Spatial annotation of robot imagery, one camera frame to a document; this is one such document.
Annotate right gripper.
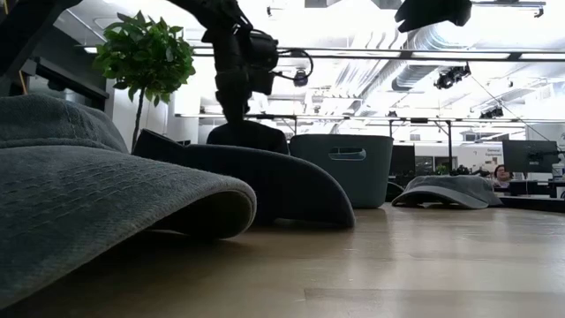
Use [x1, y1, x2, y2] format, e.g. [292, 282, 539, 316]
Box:
[394, 0, 473, 34]

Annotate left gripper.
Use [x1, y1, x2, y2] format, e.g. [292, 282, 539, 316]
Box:
[214, 42, 253, 125]

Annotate blue denim cap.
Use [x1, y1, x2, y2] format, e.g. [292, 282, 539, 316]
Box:
[131, 119, 357, 230]

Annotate dark grey cap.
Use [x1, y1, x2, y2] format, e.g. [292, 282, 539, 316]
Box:
[0, 93, 258, 310]

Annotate light grey cap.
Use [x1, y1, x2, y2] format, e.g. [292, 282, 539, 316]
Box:
[390, 174, 504, 210]

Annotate green leafy plant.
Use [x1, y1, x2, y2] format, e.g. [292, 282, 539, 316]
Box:
[92, 11, 198, 154]

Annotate black ceiling fixture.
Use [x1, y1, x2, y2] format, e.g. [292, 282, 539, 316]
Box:
[478, 105, 505, 120]

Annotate teal plastic bin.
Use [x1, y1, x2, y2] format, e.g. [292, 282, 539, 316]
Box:
[289, 133, 395, 209]

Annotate dark computer monitor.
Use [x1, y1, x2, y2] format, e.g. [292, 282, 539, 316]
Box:
[501, 140, 560, 174]
[389, 144, 417, 178]

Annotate person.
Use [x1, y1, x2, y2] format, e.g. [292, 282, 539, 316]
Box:
[490, 163, 514, 190]

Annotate dark office desk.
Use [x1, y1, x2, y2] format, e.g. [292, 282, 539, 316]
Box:
[496, 178, 565, 214]

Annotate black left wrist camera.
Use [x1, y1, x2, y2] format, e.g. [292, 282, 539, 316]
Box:
[245, 29, 280, 96]

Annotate black overhead camera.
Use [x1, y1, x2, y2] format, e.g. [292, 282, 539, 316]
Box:
[433, 63, 472, 92]

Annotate black camera cable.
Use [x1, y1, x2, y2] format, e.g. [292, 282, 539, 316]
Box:
[273, 48, 315, 88]

